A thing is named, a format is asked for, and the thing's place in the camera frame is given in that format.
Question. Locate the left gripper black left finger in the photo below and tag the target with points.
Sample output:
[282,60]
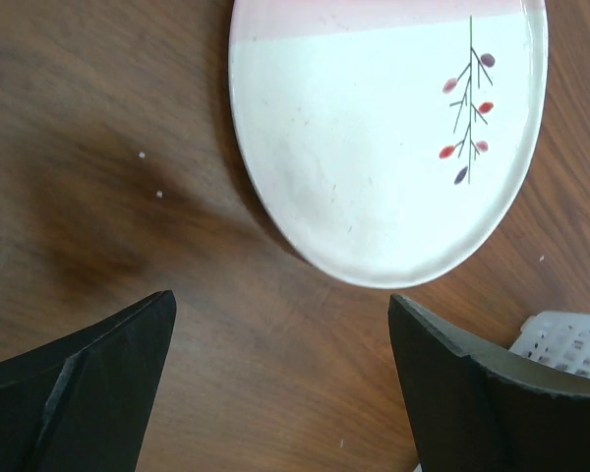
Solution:
[83,402]

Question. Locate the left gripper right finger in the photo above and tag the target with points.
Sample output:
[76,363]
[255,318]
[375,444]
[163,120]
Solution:
[474,406]

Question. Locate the white plastic basket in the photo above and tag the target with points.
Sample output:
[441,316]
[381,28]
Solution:
[559,340]

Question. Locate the pink cream branch plate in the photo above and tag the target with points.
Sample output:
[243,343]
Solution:
[387,139]

